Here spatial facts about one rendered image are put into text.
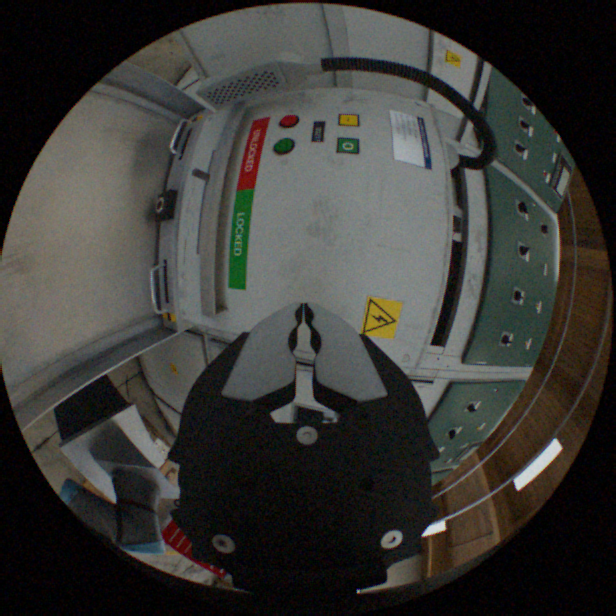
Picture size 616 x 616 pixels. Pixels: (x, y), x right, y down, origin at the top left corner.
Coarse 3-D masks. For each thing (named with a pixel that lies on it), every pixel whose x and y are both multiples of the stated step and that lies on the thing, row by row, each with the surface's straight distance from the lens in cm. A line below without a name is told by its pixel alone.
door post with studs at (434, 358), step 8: (432, 352) 55; (440, 352) 57; (424, 360) 55; (432, 360) 56; (440, 360) 58; (448, 360) 59; (456, 360) 61; (440, 368) 60; (448, 368) 61; (456, 368) 63; (464, 368) 66; (472, 368) 69; (480, 368) 72; (488, 368) 75; (496, 368) 79; (504, 368) 84; (512, 368) 90; (520, 368) 97; (528, 368) 106
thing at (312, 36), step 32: (192, 32) 76; (224, 32) 71; (256, 32) 67; (288, 32) 64; (320, 32) 62; (352, 32) 62; (384, 32) 63; (416, 32) 65; (192, 64) 72; (224, 64) 70; (416, 64) 63; (448, 64) 63; (480, 64) 70; (416, 96) 63; (480, 96) 67; (448, 128) 68
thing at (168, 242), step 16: (208, 112) 54; (192, 128) 52; (192, 144) 46; (176, 160) 48; (176, 176) 45; (176, 208) 40; (176, 224) 40; (160, 240) 44; (176, 240) 40; (160, 256) 43; (176, 256) 40; (160, 272) 44; (176, 272) 40; (160, 288) 44; (176, 288) 40; (176, 304) 41; (176, 320) 42
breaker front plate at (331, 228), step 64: (384, 128) 33; (192, 192) 39; (256, 192) 29; (320, 192) 26; (384, 192) 26; (448, 192) 30; (192, 256) 36; (256, 256) 27; (320, 256) 24; (384, 256) 24; (192, 320) 39; (256, 320) 29
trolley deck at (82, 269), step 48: (96, 96) 53; (48, 144) 47; (96, 144) 46; (144, 144) 49; (48, 192) 43; (96, 192) 43; (144, 192) 46; (48, 240) 41; (96, 240) 41; (144, 240) 45; (0, 288) 43; (48, 288) 40; (96, 288) 41; (144, 288) 45; (0, 336) 44; (48, 336) 42; (96, 336) 42
